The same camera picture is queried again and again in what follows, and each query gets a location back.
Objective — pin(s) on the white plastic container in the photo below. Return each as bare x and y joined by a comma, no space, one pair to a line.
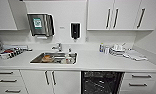
24,48

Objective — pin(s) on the white wall cabinet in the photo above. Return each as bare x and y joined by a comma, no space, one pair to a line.
97,15
4,15

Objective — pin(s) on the small wall label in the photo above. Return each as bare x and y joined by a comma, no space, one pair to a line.
62,27

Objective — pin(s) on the dish soap bottle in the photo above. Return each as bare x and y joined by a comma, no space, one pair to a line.
101,48

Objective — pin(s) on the white drawer cabinet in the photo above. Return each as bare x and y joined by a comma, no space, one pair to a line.
140,83

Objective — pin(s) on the small chrome counter button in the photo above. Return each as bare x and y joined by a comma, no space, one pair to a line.
69,50

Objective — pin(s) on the white mug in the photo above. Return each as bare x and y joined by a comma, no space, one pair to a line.
69,57
117,47

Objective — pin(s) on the black soap dispenser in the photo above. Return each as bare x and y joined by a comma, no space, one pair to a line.
75,30

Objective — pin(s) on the white plate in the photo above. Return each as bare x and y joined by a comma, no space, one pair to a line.
70,62

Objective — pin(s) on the small white cup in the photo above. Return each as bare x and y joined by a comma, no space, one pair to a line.
106,50

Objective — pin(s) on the white base cabinet with doors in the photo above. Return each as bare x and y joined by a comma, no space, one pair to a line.
65,83

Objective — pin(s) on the stainless steel dishwasher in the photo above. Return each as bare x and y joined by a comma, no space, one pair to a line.
102,85

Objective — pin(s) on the bowl with orange food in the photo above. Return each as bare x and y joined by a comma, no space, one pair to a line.
47,58

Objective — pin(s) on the steel paper towel dispenser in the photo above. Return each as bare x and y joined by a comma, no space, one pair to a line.
39,24

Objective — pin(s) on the steel kitchen sink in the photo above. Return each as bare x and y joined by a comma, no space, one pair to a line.
37,61

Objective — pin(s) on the white wall outlet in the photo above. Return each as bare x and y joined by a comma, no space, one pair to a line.
86,38

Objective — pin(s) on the chrome faucet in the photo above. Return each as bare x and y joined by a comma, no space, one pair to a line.
59,46

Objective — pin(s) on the stack of white plates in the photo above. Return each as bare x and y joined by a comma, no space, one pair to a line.
116,53

